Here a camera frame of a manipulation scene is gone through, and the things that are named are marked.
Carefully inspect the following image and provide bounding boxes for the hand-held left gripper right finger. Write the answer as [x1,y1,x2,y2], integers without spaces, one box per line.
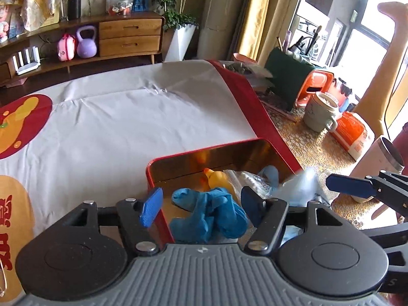
[240,185,348,256]

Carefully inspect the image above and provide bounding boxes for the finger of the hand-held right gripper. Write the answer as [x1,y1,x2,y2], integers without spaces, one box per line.
[363,219,408,249]
[326,170,408,212]

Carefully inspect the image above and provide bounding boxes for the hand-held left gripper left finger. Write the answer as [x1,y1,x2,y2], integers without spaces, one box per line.
[72,187,164,257]

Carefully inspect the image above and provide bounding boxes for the yellow rubber duck toy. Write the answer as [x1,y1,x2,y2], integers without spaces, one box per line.
[203,167,238,198]

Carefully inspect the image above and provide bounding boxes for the blue knit glove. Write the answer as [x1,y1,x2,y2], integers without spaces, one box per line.
[170,187,249,244]

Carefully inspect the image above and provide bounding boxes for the red tin box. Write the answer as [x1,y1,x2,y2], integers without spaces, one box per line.
[146,138,303,246]

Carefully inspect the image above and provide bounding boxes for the steel tumbler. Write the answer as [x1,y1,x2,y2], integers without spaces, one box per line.
[351,136,404,203]

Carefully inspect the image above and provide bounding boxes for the orange white packet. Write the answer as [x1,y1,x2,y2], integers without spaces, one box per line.
[330,111,375,161]

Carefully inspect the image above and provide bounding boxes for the patterned table cover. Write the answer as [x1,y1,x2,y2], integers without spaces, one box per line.
[255,92,396,230]

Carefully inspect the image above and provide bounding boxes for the maroon chair back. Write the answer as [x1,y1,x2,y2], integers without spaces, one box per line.
[393,123,408,227]

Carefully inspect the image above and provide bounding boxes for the white mug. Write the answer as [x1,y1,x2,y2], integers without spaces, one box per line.
[303,92,339,133]

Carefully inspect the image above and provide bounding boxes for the printed red white tablecloth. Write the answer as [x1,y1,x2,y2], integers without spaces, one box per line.
[0,59,303,306]

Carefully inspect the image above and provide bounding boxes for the orange plastic stool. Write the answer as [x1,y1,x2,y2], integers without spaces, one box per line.
[295,69,335,109]

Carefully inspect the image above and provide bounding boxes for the tan giraffe toy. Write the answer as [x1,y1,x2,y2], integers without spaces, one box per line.
[352,2,408,137]

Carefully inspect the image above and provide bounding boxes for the green box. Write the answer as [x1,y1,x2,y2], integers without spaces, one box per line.
[264,47,321,112]

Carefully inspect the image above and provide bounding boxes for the clear bags with contents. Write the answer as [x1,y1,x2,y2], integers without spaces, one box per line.
[223,62,275,90]

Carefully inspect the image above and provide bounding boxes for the pink bowl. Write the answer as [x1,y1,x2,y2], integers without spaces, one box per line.
[233,53,257,66]

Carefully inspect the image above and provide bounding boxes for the window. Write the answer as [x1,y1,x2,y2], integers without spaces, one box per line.
[347,0,408,103]

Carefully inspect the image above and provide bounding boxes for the wooden cabinet drawer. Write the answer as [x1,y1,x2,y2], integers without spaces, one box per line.
[99,35,161,57]
[99,17,163,39]

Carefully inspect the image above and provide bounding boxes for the white planter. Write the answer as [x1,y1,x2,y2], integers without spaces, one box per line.
[164,24,196,62]

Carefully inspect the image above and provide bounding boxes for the purple kettlebell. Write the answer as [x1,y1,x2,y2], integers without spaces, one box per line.
[76,26,98,58]

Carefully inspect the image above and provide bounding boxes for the pink toy case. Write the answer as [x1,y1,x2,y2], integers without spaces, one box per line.
[57,33,77,61]

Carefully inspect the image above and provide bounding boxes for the white router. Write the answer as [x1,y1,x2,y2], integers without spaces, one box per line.
[12,47,41,75]

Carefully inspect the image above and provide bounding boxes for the yellow curtain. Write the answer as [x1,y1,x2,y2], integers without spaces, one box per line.
[237,0,307,66]

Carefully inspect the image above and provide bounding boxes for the grey curtain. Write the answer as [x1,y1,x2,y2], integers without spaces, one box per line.
[197,0,256,60]

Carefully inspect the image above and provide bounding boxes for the wooden TV cabinet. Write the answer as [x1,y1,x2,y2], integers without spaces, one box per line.
[0,11,166,86]

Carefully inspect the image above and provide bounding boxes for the green potted plant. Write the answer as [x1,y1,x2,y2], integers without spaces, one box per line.
[145,0,198,31]

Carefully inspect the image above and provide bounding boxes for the black speaker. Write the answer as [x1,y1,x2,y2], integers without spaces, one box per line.
[68,0,82,20]

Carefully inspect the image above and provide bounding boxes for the pink doll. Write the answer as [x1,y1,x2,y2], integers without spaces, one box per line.
[0,3,20,42]

